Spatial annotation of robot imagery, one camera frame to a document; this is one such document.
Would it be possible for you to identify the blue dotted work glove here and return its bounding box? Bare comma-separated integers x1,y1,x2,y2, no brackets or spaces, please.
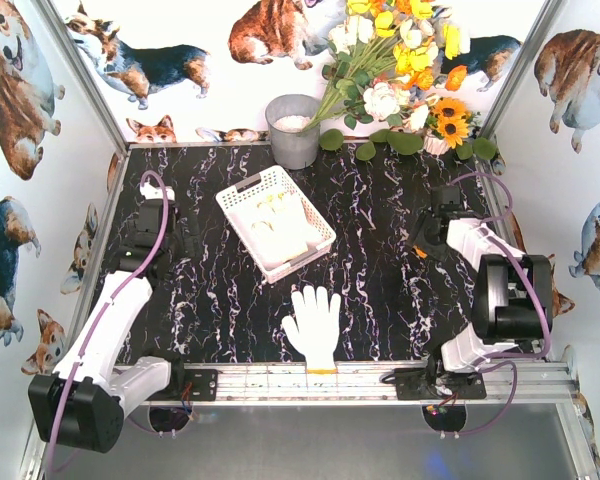
413,246,428,259

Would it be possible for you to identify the cream knit glove pair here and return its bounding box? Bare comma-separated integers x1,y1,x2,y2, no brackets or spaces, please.
251,192,308,265

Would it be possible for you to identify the white glove blue finger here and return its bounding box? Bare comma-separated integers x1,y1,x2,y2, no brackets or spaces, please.
281,285,341,374

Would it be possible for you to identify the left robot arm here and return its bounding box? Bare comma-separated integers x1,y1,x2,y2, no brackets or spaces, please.
28,179,194,453

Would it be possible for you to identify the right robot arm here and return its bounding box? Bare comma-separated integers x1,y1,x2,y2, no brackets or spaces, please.
407,185,553,373

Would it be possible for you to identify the small sunflower pot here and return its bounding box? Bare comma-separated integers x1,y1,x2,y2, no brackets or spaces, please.
423,96,481,156

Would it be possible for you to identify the grey metal bucket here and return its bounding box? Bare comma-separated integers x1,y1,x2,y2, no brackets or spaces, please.
265,94,320,170

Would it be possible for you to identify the artificial flower bouquet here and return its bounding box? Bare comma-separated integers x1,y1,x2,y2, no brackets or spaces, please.
307,1,471,130

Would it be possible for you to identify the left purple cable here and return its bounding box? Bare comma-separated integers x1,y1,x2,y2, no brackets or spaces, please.
44,169,196,474

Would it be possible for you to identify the purple cable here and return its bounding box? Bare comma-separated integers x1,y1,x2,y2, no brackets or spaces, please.
432,172,554,441
44,169,196,474

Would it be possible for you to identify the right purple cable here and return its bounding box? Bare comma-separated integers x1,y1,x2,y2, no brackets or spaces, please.
432,172,554,441

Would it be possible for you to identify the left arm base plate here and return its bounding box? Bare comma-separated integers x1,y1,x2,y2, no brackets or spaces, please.
168,368,219,402

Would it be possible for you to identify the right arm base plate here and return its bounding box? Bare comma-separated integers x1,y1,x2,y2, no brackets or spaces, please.
380,368,487,401

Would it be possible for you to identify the aluminium front rail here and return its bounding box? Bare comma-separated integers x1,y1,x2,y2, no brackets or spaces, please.
37,360,580,407

